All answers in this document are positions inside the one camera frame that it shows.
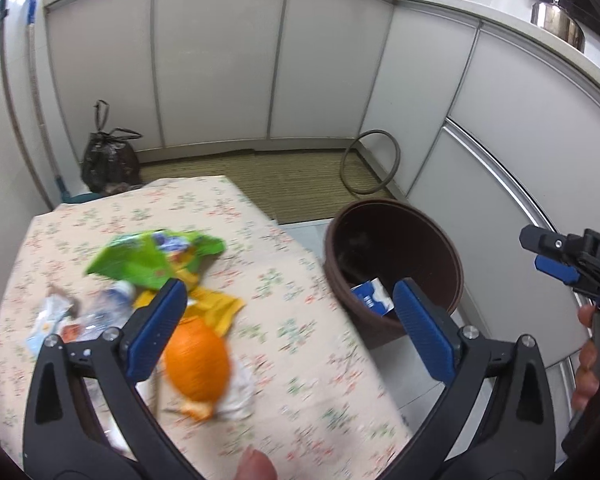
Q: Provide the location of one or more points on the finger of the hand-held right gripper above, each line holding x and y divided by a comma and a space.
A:
545, 241
560, 271

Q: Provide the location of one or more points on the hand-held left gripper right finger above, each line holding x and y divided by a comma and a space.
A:
422, 330

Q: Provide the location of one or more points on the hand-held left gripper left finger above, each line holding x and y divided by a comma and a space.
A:
157, 330

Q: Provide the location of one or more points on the orange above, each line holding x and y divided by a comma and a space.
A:
197, 360

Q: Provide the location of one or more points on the clear plastic bottle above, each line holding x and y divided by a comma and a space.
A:
107, 307

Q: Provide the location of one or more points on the blue and white carton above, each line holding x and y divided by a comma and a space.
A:
372, 297

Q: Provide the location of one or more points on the yellow wrapper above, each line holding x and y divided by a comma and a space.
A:
220, 310

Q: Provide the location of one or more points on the green snack bag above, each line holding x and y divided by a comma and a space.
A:
130, 260

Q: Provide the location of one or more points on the orange peel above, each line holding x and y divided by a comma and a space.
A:
197, 410

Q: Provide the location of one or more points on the brown round bin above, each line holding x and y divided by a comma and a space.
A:
430, 240

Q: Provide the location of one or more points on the white tissue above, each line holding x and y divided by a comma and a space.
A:
237, 385

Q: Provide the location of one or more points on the white plastic wrapper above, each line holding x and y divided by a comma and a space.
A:
47, 320

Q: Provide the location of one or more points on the person's right hand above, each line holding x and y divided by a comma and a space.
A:
587, 360

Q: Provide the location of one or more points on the person's left hand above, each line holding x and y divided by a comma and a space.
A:
255, 467

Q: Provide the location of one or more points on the floral tablecloth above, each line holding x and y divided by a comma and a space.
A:
290, 280

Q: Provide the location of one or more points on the teal dustpan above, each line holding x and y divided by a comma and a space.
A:
80, 198

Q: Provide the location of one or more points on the black garbage bag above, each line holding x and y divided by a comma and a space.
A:
110, 160

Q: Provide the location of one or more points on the green woven floor mat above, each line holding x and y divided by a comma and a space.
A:
290, 180

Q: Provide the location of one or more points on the steel pot with lid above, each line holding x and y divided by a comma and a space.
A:
557, 20

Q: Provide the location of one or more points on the white kitchen cabinet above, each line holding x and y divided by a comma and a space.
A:
220, 60

